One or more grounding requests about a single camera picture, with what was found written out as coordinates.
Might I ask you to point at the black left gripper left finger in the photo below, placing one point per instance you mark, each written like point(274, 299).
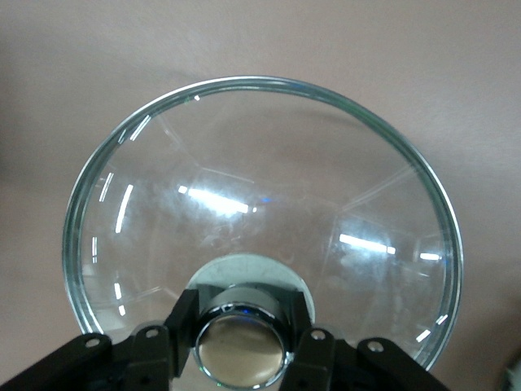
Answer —
point(183, 330)

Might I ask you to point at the glass pot lid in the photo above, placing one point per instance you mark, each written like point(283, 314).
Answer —
point(260, 195)

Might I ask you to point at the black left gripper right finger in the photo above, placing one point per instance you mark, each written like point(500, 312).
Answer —
point(303, 338)

